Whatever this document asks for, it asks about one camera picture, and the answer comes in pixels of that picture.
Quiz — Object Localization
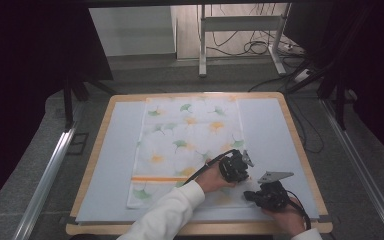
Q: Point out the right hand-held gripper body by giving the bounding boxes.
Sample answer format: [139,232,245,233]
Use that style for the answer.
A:
[257,170,295,212]

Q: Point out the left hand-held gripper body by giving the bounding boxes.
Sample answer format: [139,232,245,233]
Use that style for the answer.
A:
[217,148,255,184]

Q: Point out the white leaf-print cloth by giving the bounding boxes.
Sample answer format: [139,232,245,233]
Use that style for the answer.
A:
[126,94,258,211]

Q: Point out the person's left hand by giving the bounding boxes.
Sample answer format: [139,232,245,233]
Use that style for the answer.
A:
[194,159,238,194]

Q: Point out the person's right hand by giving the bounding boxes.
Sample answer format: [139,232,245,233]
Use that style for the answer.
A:
[262,196,310,238]

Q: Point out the pale blue table mat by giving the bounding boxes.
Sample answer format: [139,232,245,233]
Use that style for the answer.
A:
[74,97,322,225]

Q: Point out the white power strip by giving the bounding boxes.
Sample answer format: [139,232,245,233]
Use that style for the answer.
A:
[293,68,312,83]

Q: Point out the black metal stand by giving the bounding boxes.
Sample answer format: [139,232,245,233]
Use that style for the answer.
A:
[62,74,118,132]
[285,6,374,131]

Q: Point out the dark curtain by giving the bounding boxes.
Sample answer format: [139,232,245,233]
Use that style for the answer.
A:
[0,0,114,218]
[284,0,384,168]

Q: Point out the white cabinet panel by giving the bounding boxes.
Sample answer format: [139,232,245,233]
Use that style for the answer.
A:
[88,5,177,58]

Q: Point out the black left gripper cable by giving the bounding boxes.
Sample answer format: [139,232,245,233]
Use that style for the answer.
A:
[182,148,239,186]

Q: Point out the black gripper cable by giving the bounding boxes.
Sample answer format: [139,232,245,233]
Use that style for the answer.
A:
[284,189,312,232]
[182,148,239,186]

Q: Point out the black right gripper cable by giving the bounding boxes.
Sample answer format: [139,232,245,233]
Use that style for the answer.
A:
[284,189,312,232]

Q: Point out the aluminium floor rail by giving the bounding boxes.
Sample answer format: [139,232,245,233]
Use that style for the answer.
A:
[319,98,384,240]
[12,101,85,240]

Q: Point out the black floor cables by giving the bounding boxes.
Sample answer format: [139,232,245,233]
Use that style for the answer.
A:
[209,3,306,58]

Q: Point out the white metal desk frame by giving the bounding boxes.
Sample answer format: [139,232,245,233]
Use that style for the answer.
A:
[197,3,292,78]

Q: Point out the black floor hatch frame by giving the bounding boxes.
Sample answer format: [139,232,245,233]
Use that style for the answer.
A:
[66,132,90,156]

